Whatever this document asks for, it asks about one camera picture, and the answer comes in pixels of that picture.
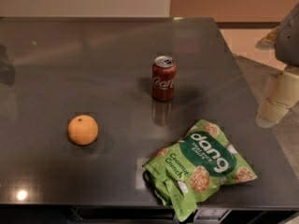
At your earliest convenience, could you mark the red coke can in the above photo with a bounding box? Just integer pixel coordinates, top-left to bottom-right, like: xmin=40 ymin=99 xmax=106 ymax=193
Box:
xmin=151 ymin=55 xmax=177 ymax=102

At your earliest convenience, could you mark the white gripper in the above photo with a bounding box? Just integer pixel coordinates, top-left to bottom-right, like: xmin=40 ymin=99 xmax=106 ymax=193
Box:
xmin=256 ymin=3 xmax=299 ymax=128

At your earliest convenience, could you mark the orange fruit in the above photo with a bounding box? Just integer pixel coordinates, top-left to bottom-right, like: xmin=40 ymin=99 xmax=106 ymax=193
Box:
xmin=67 ymin=115 xmax=99 ymax=146

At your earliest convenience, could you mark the green rice chips bag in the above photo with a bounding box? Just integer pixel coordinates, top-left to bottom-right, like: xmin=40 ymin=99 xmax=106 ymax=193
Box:
xmin=144 ymin=119 xmax=257 ymax=222

